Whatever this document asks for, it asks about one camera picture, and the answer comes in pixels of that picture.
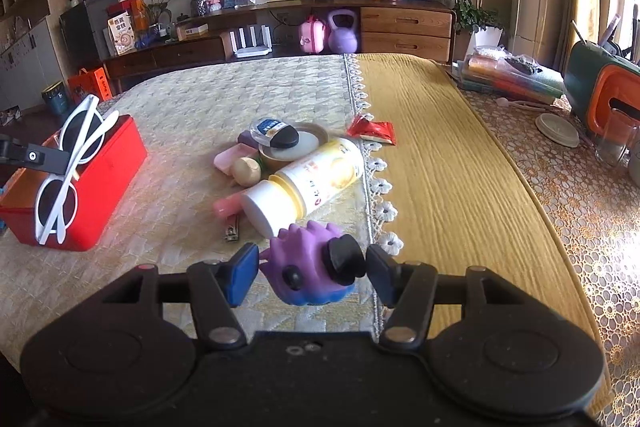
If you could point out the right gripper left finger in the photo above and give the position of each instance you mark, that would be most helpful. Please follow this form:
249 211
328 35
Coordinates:
215 289

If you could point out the pink ribbed soap dish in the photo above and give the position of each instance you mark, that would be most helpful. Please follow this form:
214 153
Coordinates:
224 160

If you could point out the pink tube with cap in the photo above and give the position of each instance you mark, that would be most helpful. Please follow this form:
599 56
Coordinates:
228 206

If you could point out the red metal storage box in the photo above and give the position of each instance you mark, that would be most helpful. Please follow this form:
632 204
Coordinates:
93 197

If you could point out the purple spiky monster toy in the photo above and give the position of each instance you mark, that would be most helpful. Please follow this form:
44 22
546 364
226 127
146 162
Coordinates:
312 265

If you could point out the round white coaster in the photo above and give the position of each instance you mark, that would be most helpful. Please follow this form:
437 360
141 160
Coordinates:
558 130

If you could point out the wooden tv cabinet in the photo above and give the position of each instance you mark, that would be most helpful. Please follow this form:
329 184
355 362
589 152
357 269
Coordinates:
417 27

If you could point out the red snack packet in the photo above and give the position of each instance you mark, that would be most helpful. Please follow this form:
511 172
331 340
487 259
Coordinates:
382 132

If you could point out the purple rectangular block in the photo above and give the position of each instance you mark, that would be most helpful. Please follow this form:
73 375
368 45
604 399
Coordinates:
246 138

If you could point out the silver nail clipper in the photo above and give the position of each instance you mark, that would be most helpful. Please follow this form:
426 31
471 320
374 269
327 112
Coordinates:
231 229

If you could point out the stack of colourful books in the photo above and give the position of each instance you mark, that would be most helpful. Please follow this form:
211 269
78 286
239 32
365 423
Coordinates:
494 69

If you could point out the black mini fridge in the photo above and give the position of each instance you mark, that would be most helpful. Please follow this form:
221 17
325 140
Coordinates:
82 28

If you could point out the white framed sunglasses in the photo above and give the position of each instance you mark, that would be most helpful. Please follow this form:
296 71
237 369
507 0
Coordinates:
57 201

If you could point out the purple kettlebell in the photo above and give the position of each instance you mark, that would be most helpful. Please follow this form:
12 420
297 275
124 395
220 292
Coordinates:
342 39

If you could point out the beige round garlic toy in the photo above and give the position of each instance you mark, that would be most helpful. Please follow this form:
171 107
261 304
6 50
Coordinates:
246 171

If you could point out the white yellow lotion bottle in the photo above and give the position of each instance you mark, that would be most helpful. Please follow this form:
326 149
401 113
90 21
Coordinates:
300 188

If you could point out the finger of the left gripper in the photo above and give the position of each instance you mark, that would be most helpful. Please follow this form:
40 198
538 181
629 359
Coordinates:
32 156

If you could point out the white wifi router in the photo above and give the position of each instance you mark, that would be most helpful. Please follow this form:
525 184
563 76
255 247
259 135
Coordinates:
251 41

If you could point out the orange gift bag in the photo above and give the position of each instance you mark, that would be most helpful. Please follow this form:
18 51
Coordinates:
87 82

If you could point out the cream quilted table mat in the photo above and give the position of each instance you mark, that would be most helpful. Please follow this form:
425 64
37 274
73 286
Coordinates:
166 215

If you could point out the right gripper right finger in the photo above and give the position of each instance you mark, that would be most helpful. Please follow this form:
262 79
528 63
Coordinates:
409 291

